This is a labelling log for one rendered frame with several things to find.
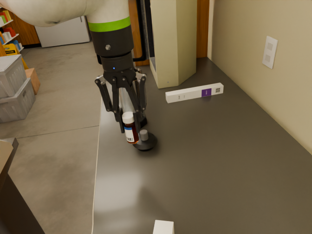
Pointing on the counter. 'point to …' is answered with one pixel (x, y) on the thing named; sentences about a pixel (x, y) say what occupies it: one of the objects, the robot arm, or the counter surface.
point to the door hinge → (145, 29)
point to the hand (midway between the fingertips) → (129, 120)
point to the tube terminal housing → (174, 41)
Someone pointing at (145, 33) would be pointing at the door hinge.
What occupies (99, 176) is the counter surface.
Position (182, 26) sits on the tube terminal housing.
